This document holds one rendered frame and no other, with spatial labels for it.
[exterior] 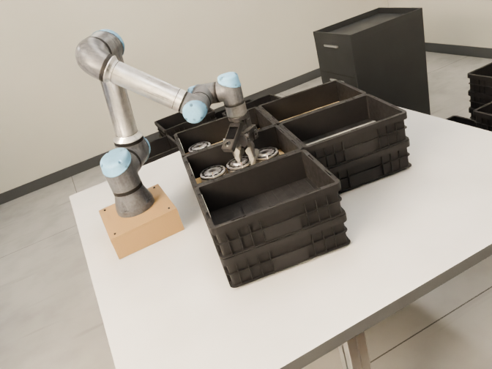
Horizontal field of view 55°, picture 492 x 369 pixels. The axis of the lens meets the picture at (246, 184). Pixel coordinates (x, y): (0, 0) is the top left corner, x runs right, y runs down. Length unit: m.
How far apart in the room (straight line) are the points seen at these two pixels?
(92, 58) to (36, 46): 3.10
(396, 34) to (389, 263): 2.28
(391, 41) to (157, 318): 2.56
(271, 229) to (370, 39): 2.18
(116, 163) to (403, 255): 1.02
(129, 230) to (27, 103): 3.17
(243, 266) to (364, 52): 2.20
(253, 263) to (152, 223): 0.51
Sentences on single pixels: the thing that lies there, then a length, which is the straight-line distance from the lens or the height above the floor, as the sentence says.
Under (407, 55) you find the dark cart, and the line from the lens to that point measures 3.56.
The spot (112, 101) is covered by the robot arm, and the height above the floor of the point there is 1.20.
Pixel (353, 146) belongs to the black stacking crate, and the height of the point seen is 0.87.
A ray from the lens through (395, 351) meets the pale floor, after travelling 2.12.
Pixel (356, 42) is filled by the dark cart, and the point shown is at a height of 0.84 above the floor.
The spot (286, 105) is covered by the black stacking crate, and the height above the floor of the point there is 0.89.
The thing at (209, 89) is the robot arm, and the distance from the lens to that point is 1.70.
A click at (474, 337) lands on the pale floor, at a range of 2.18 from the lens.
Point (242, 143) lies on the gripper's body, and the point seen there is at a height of 0.95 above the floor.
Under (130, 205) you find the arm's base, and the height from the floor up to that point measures 0.84.
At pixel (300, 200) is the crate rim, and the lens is 1.34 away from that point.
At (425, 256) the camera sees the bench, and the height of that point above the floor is 0.70.
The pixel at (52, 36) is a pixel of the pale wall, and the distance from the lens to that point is 4.74.
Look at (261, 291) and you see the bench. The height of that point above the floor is 0.70.
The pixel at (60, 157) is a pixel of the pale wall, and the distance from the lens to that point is 4.92.
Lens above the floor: 1.60
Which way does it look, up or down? 27 degrees down
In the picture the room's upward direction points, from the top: 16 degrees counter-clockwise
